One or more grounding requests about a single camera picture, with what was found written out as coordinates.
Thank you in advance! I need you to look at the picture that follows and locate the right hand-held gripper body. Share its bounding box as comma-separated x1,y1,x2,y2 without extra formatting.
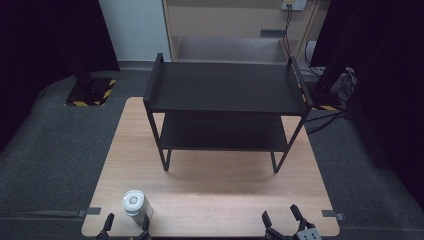
273,221,323,240

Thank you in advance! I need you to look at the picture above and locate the white cylindrical can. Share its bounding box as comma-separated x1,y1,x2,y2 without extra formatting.
121,189,154,226

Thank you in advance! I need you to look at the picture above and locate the grey tape strip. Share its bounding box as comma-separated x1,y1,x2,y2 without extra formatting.
320,209,346,222
77,206,102,218

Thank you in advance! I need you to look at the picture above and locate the black stand base striped tape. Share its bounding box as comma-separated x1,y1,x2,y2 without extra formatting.
63,77,117,108
310,66,348,112

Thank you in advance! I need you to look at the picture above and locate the black two-tier shelf rack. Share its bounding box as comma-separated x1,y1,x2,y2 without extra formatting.
142,52,314,174

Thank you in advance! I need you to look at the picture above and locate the black curtain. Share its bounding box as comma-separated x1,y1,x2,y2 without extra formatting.
0,0,121,153
311,0,424,212

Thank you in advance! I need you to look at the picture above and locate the grey label on cabinet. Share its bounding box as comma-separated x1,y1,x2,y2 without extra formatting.
259,29,287,39

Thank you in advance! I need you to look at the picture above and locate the light wooden cabinet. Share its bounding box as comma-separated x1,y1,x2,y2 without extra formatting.
161,0,322,65

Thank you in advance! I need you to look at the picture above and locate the black floor cable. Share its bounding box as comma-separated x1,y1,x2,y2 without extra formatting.
304,109,350,136

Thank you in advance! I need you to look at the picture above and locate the tangle of cables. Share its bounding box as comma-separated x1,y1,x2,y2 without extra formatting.
328,66,358,103

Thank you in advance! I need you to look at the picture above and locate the black cable from socket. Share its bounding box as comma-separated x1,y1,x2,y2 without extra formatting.
282,4,294,58

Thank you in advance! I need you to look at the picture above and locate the white wall socket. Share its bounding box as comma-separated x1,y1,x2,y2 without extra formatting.
281,0,308,12

